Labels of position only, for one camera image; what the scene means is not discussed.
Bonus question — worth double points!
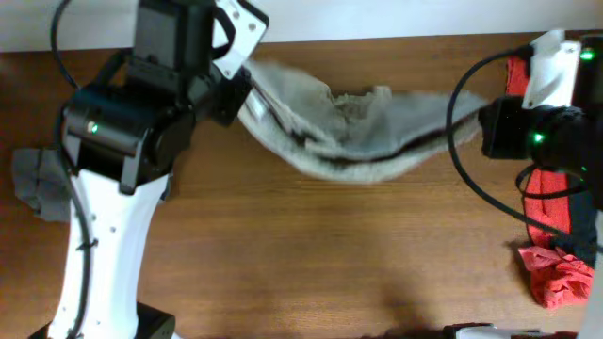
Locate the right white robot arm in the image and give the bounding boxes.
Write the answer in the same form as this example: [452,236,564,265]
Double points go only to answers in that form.
[479,30,602,339]

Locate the black garment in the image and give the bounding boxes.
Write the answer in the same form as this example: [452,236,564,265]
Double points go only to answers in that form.
[551,191,597,268]

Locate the right black cable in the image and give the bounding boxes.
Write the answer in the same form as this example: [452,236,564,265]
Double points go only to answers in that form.
[445,43,603,250]

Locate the beige cargo shorts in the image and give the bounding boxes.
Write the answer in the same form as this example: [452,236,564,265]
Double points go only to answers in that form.
[236,59,488,185]

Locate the grey crumpled garment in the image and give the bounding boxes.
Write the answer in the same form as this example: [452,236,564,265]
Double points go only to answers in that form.
[11,148,70,222]

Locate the red garment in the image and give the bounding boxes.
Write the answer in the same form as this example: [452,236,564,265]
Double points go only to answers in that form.
[505,56,596,310]

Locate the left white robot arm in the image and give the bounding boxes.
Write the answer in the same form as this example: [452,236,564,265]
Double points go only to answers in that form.
[37,58,252,338]

